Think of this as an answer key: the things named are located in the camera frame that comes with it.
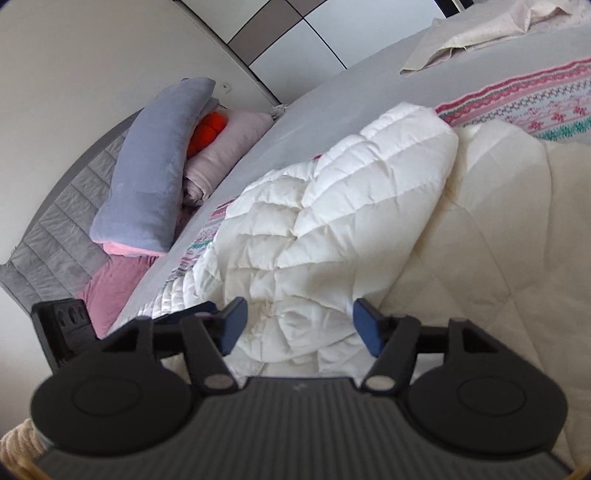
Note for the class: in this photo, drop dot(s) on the grey quilted headboard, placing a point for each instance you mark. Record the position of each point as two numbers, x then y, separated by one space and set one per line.
55 230

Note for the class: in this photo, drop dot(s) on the pale pink pillow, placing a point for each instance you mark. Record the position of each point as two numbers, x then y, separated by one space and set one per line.
231 143

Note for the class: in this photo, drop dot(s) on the red green patterned blanket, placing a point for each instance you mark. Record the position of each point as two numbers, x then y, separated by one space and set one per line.
531 101

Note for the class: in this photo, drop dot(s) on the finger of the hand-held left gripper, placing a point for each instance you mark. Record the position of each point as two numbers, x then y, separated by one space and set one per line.
205 308

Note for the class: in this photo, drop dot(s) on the grey and white wardrobe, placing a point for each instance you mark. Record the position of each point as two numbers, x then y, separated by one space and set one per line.
323 27

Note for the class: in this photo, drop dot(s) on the cream quilted comforter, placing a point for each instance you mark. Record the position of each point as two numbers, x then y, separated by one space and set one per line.
498 230

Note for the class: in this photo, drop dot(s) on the blue-grey pillow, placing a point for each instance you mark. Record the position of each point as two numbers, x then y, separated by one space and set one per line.
147 161

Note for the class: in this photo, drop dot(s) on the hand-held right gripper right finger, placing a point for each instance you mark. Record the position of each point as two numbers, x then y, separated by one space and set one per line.
368 330

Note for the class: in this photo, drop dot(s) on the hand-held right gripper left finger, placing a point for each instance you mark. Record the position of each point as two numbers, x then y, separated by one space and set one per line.
235 319

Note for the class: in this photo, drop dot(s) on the grey bed sheet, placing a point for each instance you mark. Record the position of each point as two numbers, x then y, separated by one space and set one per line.
346 101

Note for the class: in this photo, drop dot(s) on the mauve pillow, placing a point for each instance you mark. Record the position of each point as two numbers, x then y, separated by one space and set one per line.
117 290

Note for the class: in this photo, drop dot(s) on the orange plush toy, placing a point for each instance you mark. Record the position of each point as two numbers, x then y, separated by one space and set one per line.
207 131

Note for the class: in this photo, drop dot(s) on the white quilted duvet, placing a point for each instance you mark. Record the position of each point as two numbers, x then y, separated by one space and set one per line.
323 207

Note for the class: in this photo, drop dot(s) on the cream dotted cloth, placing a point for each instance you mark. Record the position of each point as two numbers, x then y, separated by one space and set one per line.
485 32

